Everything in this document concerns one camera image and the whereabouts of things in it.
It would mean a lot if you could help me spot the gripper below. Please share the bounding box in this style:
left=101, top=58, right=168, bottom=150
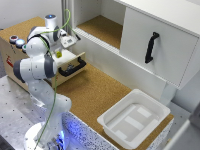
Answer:
left=60, top=34, right=81, bottom=50

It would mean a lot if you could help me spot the wooden drawer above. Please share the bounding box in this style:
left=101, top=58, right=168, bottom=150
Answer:
left=49, top=48, right=88, bottom=89

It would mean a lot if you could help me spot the yellow block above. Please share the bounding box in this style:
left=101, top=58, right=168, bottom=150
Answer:
left=55, top=50, right=63, bottom=59

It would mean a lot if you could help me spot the wooden drawer box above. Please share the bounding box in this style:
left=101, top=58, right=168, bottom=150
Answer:
left=0, top=16, right=73, bottom=93

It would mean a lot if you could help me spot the white cabinet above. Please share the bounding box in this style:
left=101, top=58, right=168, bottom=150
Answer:
left=61, top=0, right=200, bottom=108

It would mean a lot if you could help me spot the green button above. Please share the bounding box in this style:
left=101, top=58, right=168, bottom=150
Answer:
left=21, top=44, right=28, bottom=53

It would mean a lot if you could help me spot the blue button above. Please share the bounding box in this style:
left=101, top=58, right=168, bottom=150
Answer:
left=15, top=38, right=26, bottom=48

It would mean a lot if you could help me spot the red button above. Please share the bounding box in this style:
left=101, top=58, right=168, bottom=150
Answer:
left=9, top=34, right=19, bottom=44

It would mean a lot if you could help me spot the white sliding door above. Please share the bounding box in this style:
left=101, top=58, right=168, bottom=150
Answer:
left=118, top=6, right=200, bottom=89

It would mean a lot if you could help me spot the white plastic box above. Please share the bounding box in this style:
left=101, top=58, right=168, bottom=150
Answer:
left=96, top=88, right=172, bottom=150

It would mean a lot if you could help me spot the black drawer handle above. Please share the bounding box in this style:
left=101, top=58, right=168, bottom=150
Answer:
left=58, top=56, right=87, bottom=78

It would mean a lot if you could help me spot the green cable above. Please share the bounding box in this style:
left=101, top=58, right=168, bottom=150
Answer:
left=32, top=8, right=73, bottom=150

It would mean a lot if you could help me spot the black door handle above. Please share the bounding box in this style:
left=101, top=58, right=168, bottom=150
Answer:
left=144, top=31, right=160, bottom=65

